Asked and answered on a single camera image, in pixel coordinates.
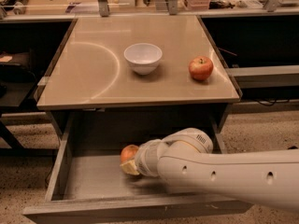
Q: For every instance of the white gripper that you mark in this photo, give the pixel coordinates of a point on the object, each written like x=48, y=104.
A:
x=144, y=162

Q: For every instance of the grey open drawer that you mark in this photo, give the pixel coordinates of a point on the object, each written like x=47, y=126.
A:
x=87, y=185

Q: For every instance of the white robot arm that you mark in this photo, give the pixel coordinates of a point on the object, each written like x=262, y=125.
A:
x=184, y=160

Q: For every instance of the white bowl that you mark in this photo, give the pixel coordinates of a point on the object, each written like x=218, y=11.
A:
x=143, y=58

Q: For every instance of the orange fruit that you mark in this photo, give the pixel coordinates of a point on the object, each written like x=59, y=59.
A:
x=128, y=152

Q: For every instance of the red apple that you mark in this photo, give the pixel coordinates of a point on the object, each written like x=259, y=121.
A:
x=200, y=68

